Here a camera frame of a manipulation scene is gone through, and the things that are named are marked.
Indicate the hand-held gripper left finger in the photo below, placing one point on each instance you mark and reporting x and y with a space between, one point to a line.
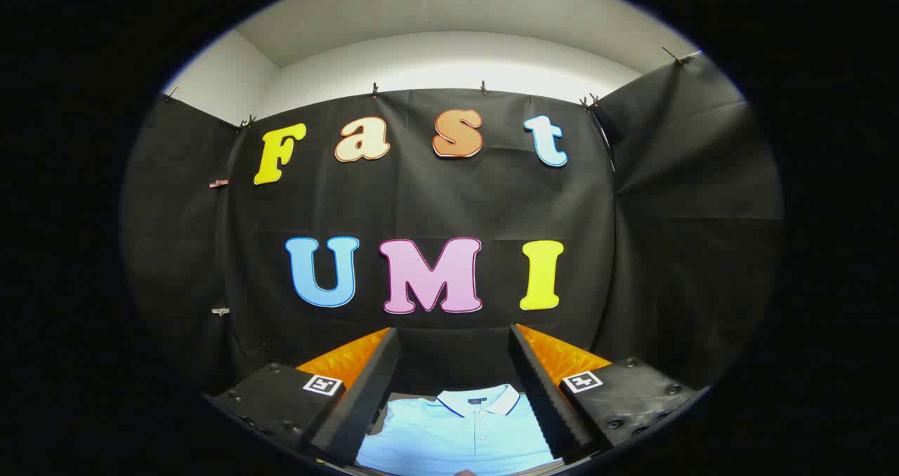
365 392

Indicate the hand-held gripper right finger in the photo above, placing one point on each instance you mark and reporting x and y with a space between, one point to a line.
544 392

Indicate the light blue polo shirt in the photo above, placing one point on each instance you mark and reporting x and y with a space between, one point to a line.
456 441

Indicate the black backdrop cloth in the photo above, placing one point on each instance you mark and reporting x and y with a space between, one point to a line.
421 202

